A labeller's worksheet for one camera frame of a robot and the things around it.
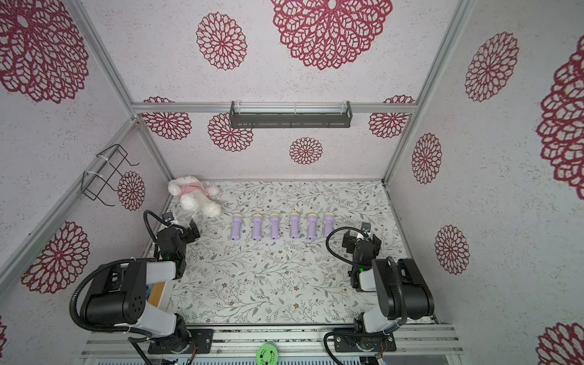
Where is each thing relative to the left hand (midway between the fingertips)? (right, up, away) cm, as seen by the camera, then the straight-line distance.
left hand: (183, 224), depth 93 cm
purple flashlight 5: (+53, -2, +5) cm, 54 cm away
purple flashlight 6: (+61, 0, +7) cm, 61 cm away
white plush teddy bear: (+2, +12, +6) cm, 14 cm away
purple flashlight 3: (+37, -1, +7) cm, 38 cm away
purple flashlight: (+20, -2, +7) cm, 22 cm away
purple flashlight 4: (+46, -1, +7) cm, 46 cm away
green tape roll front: (+37, -37, -25) cm, 58 cm away
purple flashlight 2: (+29, -2, +7) cm, 30 cm away
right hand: (+73, -2, -2) cm, 73 cm away
